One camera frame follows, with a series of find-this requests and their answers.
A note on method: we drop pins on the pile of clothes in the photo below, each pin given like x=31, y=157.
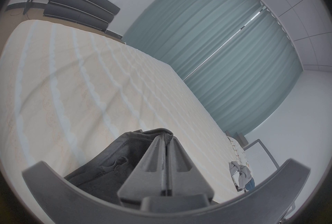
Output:
x=242, y=173

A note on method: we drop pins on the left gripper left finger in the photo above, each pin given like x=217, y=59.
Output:
x=145, y=178

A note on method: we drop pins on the white printed pillow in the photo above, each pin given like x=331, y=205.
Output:
x=237, y=149

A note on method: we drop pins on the black garment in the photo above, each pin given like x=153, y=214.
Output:
x=109, y=166

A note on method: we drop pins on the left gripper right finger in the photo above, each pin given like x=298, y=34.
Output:
x=188, y=178

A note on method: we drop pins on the blue-green curtain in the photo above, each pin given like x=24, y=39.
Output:
x=186, y=20
x=249, y=75

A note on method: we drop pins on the bed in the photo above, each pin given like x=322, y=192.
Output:
x=83, y=88

